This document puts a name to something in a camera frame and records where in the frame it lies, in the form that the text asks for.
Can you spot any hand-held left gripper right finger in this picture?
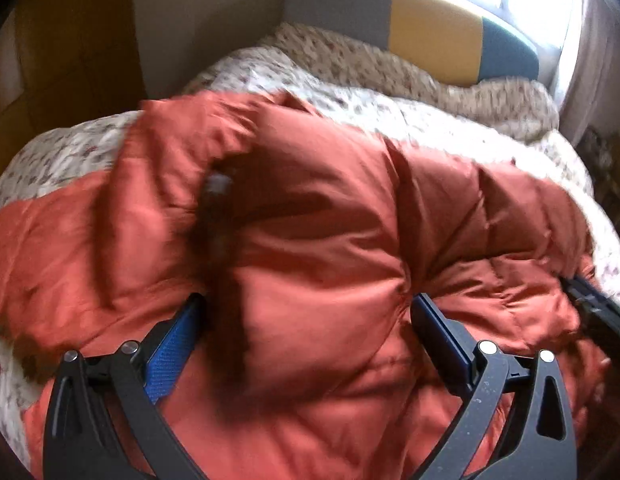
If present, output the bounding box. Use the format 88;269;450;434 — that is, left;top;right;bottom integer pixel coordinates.
410;293;577;480

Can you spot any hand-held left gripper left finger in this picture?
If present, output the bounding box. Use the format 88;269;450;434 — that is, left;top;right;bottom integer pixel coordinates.
44;293;211;480

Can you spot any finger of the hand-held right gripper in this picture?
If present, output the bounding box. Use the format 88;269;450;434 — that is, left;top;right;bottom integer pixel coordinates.
560;274;620;356

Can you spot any orange puffer jacket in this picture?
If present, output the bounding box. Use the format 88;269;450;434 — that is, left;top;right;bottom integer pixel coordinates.
0;89;613;480

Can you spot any cluttered wooden shelf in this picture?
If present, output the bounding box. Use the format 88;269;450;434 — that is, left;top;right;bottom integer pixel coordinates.
576;127;620;223

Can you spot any plain beige curtain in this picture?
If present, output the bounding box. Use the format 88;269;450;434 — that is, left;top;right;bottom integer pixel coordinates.
560;0;620;148

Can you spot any floral quilt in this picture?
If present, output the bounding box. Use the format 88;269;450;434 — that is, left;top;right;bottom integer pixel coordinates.
0;22;620;468

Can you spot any wooden wardrobe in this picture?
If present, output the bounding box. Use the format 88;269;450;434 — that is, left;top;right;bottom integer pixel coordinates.
0;0;146;173

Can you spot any grey yellow teal headboard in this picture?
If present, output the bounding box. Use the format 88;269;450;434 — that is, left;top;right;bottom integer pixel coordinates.
282;0;539;84

